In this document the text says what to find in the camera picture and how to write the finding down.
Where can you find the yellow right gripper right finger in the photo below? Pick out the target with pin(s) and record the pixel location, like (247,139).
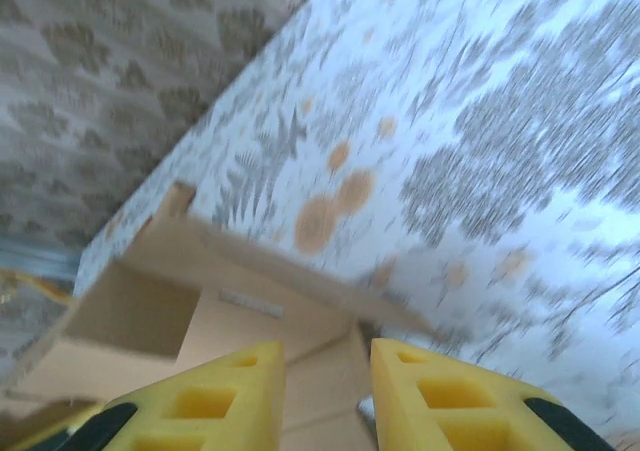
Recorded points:
(450,401)

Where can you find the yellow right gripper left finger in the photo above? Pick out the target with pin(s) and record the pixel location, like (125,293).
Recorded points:
(210,406)

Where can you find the brown cardboard paper box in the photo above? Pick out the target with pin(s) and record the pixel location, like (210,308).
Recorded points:
(250,331)

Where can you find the aluminium frame post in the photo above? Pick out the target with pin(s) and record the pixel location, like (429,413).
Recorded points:
(30,253)

